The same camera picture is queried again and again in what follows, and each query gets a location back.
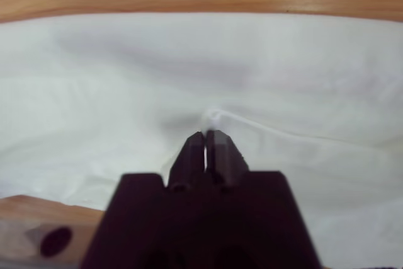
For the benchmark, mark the white t-shirt with black print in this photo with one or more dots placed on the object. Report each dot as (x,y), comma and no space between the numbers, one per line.
(189,77)

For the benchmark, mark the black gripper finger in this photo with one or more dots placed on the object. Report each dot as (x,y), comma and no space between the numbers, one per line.
(225,162)
(189,162)

